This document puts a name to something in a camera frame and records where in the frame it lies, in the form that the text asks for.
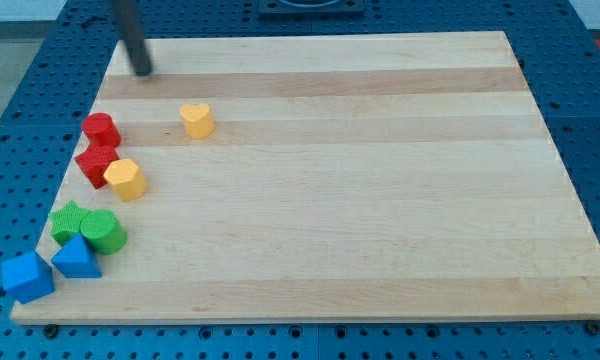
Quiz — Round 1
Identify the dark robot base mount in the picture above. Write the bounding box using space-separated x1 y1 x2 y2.
258 0 365 20

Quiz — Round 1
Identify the green cylinder block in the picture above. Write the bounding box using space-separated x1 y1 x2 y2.
80 209 127 255

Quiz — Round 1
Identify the green star block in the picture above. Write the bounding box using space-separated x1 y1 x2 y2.
49 200 91 247

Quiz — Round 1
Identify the red star block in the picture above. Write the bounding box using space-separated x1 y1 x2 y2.
74 145 119 189

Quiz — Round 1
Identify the yellow hexagon block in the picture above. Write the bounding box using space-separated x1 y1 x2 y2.
104 158 148 202

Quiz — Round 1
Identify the wooden board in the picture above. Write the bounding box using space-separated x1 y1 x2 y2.
11 31 600 325

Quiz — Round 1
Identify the red cylinder block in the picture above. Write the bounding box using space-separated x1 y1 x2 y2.
81 112 122 148

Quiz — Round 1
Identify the blue triangle block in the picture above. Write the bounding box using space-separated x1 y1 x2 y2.
51 233 102 278

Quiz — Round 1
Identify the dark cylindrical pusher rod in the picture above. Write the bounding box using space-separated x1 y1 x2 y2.
109 0 153 77

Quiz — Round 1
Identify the yellow heart block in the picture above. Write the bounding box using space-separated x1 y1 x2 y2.
180 103 215 139

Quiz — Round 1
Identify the blue cube block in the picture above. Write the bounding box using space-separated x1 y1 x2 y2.
1 251 55 304

